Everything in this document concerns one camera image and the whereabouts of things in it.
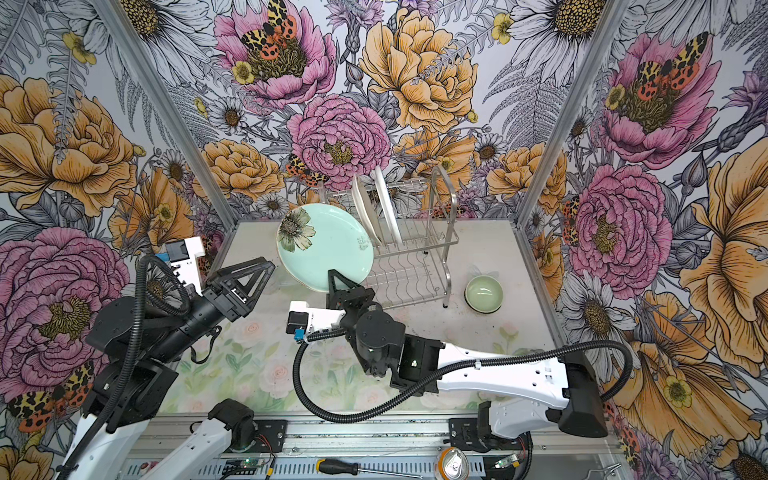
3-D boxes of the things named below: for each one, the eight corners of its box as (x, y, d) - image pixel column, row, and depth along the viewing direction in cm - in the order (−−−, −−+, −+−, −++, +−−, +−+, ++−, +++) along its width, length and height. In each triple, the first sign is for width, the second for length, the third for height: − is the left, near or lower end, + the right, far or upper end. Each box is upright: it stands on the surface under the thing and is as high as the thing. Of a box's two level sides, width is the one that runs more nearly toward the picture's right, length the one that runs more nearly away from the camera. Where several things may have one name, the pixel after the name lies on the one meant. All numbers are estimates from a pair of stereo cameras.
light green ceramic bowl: (464, 320, 97) (470, 305, 90) (459, 290, 104) (464, 274, 97) (499, 320, 97) (507, 305, 90) (491, 290, 104) (499, 274, 97)
